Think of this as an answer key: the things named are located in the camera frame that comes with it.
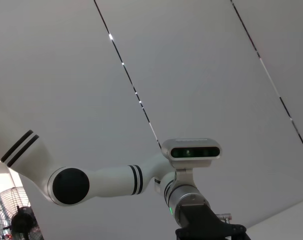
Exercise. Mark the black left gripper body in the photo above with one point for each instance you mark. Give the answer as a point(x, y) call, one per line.
point(199, 225)

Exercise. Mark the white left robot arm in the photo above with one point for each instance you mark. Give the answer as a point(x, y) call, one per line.
point(111, 180)

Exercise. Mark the black ceiling light track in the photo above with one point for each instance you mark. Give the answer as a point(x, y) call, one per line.
point(266, 72)
point(126, 71)

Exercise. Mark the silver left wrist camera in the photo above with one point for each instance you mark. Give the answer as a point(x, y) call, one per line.
point(191, 152)

